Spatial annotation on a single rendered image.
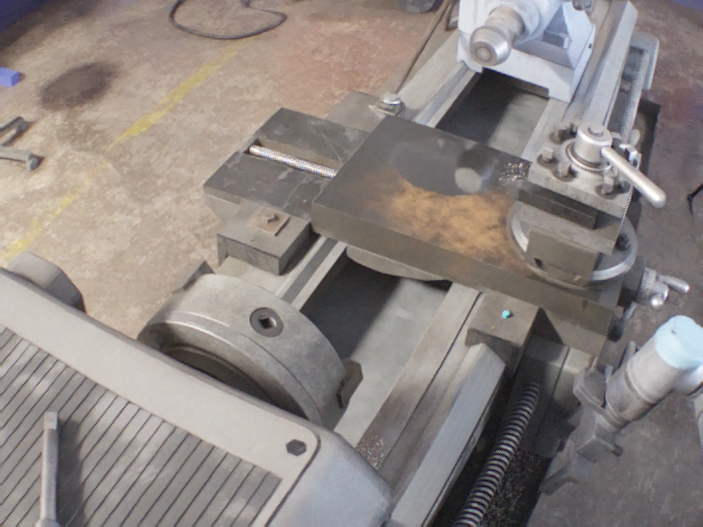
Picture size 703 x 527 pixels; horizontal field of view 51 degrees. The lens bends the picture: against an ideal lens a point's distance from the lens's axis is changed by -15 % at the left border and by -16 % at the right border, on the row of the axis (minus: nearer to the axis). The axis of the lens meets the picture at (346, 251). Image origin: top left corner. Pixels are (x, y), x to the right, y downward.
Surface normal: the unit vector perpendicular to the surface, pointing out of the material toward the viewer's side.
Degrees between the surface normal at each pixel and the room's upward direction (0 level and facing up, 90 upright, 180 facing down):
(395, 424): 0
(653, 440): 0
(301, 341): 38
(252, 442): 0
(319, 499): 45
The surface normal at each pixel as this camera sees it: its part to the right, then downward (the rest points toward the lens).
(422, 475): 0.55, -0.40
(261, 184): 0.04, -0.73
